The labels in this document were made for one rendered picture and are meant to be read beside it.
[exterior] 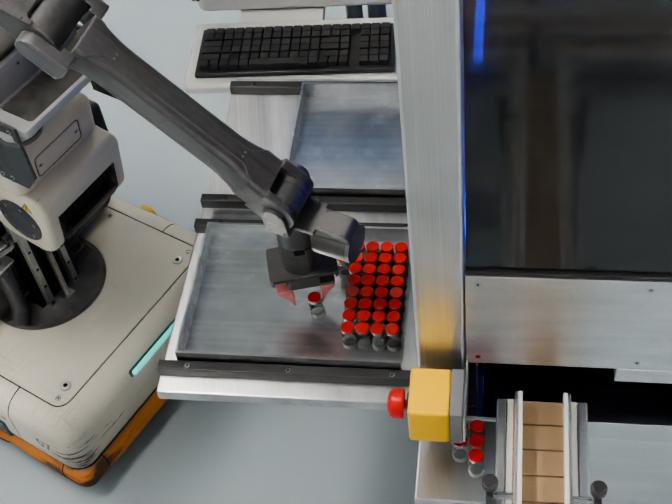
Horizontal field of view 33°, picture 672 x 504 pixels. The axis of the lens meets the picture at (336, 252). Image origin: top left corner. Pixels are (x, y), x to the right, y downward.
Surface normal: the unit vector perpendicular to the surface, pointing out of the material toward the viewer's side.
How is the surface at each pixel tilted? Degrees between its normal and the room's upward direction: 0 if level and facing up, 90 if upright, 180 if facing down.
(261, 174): 48
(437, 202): 90
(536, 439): 0
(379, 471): 0
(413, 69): 90
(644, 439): 90
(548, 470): 0
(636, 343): 90
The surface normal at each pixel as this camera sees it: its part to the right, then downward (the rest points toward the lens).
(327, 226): -0.08, -0.48
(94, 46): 0.55, -0.14
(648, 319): -0.11, 0.77
